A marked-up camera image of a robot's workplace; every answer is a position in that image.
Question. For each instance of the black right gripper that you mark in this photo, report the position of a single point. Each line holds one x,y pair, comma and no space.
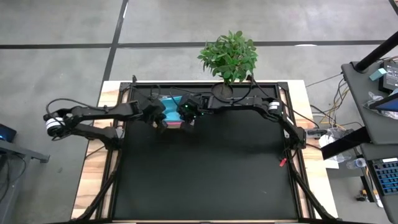
189,107

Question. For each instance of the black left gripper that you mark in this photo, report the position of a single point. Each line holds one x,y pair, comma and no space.
154,110

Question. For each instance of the clear plastic bin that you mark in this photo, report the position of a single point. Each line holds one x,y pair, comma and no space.
171,126

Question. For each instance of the pink microfiber towel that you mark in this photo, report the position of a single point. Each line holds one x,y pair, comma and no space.
174,124

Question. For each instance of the teal microfiber towel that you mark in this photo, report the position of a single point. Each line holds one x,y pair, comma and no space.
172,109

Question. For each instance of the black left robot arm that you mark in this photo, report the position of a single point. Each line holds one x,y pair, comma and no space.
102,112

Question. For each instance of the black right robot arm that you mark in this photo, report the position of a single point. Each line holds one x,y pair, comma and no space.
258,104

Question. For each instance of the black table mat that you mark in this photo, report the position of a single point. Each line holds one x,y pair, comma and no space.
202,174

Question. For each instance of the green potted plant black pot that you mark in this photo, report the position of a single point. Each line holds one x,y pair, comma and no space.
230,59

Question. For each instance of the small red clip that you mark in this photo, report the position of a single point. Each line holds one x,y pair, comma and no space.
282,162

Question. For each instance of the white paper sheet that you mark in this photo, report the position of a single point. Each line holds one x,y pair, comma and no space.
332,163

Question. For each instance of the dark device with blue light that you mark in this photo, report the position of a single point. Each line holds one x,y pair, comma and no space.
6,133

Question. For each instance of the grey desk with leg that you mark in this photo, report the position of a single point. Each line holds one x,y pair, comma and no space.
12,186

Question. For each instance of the grey side desk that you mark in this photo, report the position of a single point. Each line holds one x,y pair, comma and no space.
357,93

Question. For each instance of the clear plastic bottle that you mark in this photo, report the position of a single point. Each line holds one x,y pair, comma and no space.
357,163

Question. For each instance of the clear plastic bag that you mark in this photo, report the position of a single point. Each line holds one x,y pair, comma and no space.
374,99

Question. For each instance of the small black yellow tool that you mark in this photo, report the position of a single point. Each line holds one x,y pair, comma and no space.
362,196

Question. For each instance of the small teal box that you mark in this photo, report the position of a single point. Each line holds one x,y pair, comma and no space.
377,74

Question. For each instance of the black metal pole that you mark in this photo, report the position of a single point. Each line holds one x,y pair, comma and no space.
376,53

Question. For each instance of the blue screen tablet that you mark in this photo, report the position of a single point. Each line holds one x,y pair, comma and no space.
388,105

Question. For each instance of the backlit computer keyboard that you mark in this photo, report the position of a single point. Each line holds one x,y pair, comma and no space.
387,175

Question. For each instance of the black screen device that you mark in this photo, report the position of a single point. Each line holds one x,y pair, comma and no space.
390,77

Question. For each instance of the black metal table frame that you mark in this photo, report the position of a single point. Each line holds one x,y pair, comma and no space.
202,83

